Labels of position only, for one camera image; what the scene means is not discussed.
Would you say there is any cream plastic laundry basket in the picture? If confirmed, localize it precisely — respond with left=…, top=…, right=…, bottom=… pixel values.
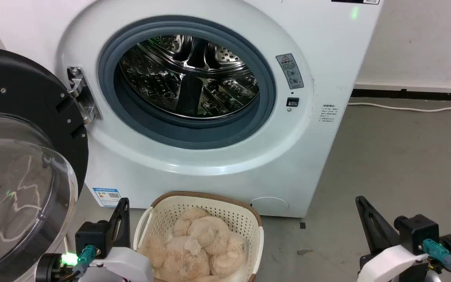
left=133, top=191, right=265, bottom=282

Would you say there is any black skirting strip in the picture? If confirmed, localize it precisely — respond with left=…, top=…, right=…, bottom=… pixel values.
left=351, top=89, right=451, bottom=102

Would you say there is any white front-load washing machine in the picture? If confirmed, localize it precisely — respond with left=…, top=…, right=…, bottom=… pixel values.
left=0, top=0, right=384, bottom=218

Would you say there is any grey rubber door gasket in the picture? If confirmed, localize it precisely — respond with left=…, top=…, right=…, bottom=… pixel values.
left=98, top=16, right=277, bottom=150

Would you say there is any teal cable connector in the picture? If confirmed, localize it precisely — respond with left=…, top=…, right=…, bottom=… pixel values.
left=73, top=245, right=101, bottom=277
left=422, top=239, right=451, bottom=271

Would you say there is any stainless steel washer drum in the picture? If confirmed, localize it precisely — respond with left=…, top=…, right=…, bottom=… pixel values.
left=118, top=34, right=260, bottom=120

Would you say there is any metal door hinge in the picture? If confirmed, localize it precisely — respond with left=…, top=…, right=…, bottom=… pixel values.
left=67, top=66, right=103, bottom=125

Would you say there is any fluffy beige towel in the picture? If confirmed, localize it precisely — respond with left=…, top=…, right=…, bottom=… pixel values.
left=137, top=207, right=248, bottom=282

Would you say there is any small printed text label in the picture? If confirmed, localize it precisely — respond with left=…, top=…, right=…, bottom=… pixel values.
left=319, top=103, right=340, bottom=123

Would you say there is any round drain filter cover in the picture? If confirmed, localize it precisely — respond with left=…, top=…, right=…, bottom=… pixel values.
left=249, top=197, right=290, bottom=215

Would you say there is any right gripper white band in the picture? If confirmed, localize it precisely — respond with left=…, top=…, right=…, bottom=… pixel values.
left=355, top=195, right=430, bottom=282

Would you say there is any white cable on floor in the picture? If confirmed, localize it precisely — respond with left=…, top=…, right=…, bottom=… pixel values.
left=347, top=102, right=451, bottom=113

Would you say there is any blue energy label sticker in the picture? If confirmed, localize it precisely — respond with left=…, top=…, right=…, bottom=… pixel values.
left=92, top=187, right=123, bottom=208

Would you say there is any teal left cable connector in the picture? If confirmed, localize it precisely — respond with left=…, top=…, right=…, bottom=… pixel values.
left=73, top=245, right=101, bottom=277

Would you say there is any black washer door with glass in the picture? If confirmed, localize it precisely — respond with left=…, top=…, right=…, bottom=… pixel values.
left=0, top=46, right=89, bottom=282

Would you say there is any grey warning sticker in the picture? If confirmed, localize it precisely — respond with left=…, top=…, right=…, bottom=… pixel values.
left=276, top=53, right=305, bottom=90

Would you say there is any teal right cable connector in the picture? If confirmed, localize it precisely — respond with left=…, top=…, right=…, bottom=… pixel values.
left=422, top=239, right=451, bottom=271

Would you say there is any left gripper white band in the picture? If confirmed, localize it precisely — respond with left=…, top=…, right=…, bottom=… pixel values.
left=81, top=197, right=154, bottom=282

